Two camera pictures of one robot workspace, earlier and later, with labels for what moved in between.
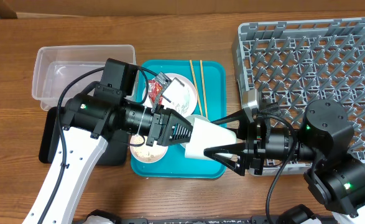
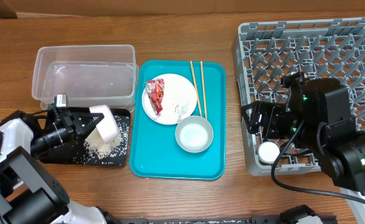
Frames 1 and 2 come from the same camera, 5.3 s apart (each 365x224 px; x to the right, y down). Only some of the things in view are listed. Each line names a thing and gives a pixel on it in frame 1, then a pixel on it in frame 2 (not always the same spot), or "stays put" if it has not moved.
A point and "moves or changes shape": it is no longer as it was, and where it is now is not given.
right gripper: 254,131 to 274,112
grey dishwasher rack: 293,63 stays put
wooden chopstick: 196,88 stays put
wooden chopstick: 203,89 stays put
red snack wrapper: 155,90 stays put
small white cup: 205,135 moves or changes shape
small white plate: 145,154 moves or changes shape
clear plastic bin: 55,65 stays put
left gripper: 159,132 to 76,124
